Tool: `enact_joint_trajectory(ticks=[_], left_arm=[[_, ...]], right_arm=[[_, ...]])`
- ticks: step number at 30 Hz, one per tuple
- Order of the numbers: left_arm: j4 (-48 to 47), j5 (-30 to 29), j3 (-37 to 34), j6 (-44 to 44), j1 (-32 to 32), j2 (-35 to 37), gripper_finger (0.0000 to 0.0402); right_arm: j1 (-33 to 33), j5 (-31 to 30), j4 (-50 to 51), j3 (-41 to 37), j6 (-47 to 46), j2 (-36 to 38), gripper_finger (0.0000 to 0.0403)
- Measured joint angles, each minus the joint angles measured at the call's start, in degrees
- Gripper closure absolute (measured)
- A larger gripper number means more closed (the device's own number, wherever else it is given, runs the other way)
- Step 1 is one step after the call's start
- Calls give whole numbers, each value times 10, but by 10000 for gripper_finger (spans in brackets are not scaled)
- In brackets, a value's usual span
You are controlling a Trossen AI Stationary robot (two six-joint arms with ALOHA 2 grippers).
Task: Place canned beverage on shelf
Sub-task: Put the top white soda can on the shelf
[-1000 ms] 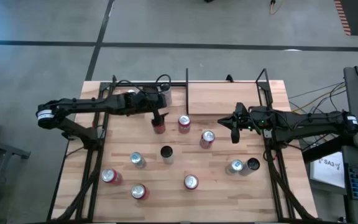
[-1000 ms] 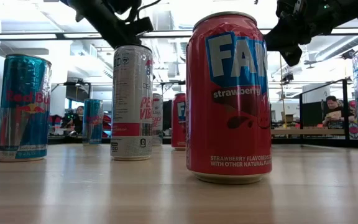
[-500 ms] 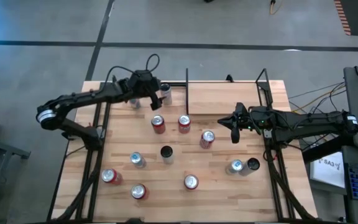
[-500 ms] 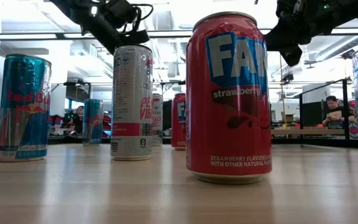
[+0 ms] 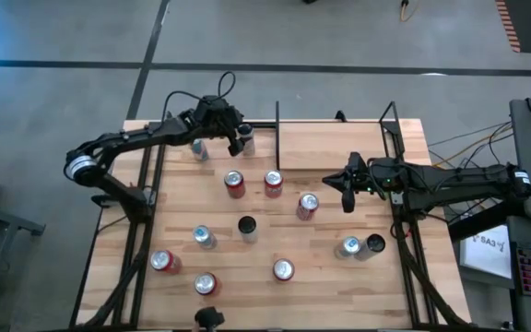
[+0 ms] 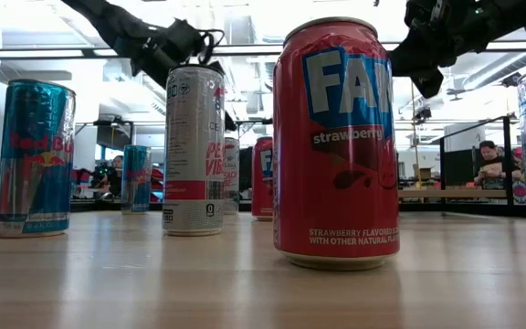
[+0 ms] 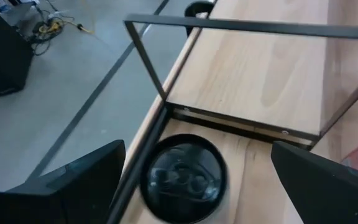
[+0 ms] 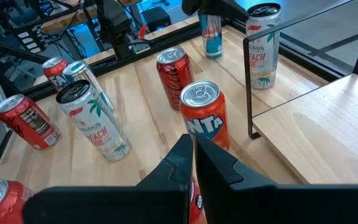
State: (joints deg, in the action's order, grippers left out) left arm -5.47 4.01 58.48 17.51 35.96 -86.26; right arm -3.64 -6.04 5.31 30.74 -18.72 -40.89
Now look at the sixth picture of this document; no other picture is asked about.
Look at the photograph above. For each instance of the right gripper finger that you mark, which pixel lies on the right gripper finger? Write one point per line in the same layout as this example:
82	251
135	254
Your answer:
409	59
427	84

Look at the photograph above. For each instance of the white Celsius can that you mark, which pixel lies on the white Celsius can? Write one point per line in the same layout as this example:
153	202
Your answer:
232	178
190	160

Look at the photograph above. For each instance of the red Fanta strawberry can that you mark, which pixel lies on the red Fanta strawberry can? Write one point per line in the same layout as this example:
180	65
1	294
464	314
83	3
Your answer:
336	183
262	192

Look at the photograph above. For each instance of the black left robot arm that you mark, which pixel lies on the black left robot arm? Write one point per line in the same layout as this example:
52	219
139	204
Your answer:
121	34

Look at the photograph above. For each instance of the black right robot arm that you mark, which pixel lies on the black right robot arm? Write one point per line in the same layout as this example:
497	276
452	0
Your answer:
509	16

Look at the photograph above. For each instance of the black partition panel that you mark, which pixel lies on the black partition panel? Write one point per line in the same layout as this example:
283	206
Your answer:
457	166

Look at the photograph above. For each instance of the black beam with light strips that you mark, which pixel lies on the black beam with light strips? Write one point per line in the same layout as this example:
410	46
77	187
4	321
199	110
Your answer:
88	52

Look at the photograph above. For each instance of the person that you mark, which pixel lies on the person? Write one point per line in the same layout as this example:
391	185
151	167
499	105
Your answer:
491	164
117	176

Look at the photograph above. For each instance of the black background robot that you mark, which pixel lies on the black background robot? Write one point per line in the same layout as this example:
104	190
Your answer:
101	176

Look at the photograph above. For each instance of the colourful patchwork quilt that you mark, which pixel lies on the colourful patchwork quilt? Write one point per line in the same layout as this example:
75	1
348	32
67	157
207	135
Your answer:
520	192

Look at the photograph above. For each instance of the black aluminium table frame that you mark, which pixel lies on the black aluminium table frame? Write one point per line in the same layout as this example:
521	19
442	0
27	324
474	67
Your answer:
98	206

